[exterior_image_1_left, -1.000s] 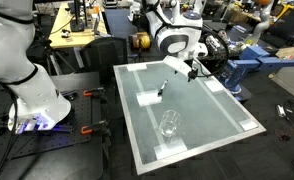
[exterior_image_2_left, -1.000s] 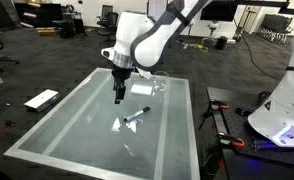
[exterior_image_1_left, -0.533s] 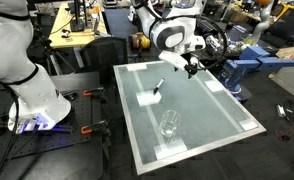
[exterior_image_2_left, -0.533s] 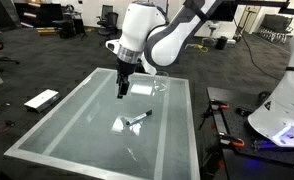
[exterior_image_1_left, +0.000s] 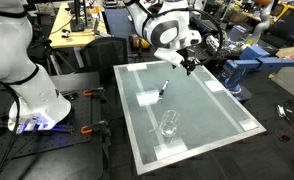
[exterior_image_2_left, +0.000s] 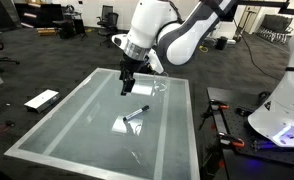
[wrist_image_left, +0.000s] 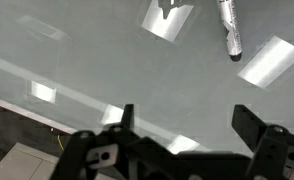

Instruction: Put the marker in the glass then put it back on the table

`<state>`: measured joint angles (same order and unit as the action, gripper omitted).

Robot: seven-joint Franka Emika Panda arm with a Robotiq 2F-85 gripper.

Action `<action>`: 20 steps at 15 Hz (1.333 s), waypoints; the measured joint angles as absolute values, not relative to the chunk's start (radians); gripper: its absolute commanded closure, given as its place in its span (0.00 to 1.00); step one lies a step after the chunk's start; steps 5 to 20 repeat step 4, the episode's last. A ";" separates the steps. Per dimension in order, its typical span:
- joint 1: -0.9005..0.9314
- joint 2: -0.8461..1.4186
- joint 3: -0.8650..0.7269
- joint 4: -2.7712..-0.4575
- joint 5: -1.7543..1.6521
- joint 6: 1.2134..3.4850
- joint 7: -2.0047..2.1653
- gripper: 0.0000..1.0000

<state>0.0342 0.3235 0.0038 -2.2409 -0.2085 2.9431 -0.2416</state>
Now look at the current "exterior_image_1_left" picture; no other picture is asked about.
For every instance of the grey background robot arm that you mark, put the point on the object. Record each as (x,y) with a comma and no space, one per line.
(262,23)

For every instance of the clear drinking glass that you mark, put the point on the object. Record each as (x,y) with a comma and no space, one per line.
(170,124)

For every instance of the black camera tripod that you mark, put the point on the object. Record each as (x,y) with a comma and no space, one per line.
(53,60)

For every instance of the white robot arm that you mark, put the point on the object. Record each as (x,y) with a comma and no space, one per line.
(37,100)

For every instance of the black mesh chair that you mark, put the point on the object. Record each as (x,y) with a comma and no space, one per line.
(103,56)

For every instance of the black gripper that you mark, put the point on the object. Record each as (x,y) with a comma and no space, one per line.
(188,61)

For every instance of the wooden desk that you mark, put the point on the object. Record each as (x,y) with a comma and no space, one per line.
(70,41)

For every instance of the orange black bar clamp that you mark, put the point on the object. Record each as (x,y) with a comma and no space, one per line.
(87,129)
(87,93)

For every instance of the black desk monitor stand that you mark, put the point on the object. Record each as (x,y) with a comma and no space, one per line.
(77,20)

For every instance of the black white dry-erase marker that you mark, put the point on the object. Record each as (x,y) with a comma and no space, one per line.
(163,89)

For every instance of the yellow black device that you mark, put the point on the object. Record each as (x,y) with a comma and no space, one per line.
(138,42)

